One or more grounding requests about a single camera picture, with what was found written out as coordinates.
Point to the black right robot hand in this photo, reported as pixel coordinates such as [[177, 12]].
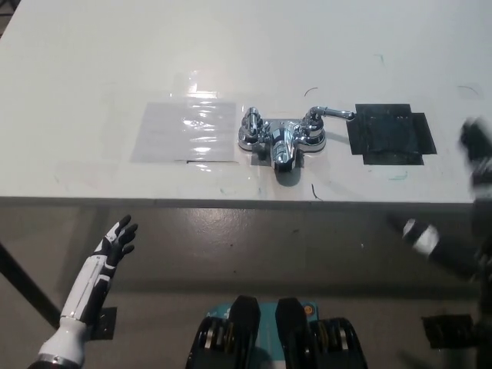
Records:
[[482, 230]]

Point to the clear plastic sheet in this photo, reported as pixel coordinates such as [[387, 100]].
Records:
[[184, 132]]

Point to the black tape patch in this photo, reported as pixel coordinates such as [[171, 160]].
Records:
[[388, 132]]

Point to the black table leg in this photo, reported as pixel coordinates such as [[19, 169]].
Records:
[[27, 284]]

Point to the chrome faucet body with spout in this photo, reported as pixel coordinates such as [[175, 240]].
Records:
[[283, 148]]

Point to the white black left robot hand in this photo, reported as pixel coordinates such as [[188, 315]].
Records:
[[100, 265]]

